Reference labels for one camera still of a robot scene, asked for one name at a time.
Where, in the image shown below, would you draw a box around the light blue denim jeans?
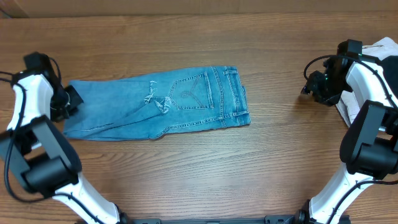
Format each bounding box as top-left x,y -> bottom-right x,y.
63,66 -> 251,141

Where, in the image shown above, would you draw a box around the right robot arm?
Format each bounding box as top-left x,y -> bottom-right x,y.
287,37 -> 397,223

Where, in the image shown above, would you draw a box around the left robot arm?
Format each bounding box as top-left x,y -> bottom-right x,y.
1,52 -> 130,223

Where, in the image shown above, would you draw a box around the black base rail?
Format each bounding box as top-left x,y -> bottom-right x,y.
130,215 -> 295,224

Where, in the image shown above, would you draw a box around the folded black garment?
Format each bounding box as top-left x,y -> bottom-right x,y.
382,55 -> 398,97

